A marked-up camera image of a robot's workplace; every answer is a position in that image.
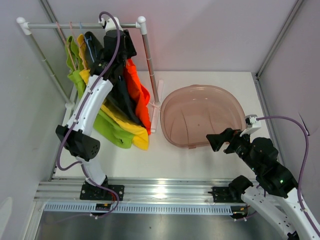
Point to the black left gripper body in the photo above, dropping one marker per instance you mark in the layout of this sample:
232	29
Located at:
130	51

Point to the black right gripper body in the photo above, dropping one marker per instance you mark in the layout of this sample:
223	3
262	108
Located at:
240	145

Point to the orange shorts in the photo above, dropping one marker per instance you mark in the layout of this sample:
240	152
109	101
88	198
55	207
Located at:
138	93

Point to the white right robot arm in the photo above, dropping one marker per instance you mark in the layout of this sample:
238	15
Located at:
291	221

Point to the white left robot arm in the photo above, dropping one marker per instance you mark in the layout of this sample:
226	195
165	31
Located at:
106	76

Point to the olive green shorts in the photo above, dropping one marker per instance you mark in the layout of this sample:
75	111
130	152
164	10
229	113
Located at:
98	47

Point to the navy dark shorts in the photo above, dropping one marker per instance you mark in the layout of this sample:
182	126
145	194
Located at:
119	99

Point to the yellow shorts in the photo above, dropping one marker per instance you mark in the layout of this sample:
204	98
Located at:
140	136

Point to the lime green shorts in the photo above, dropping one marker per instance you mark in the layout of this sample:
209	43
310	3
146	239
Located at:
103	123

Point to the translucent pink plastic basin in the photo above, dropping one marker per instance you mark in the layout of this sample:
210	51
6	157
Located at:
190	113

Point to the metal clothes rack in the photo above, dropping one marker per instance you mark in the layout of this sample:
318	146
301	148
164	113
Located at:
140	24

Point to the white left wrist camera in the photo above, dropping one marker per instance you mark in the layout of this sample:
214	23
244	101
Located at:
109	24

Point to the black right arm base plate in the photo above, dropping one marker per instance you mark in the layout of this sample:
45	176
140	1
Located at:
222	194

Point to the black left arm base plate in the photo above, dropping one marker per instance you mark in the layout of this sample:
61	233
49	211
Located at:
90	192

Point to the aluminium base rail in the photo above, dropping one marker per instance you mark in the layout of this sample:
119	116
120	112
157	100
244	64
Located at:
136	190

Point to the slotted grey cable duct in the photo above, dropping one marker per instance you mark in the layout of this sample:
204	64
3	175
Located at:
137	208

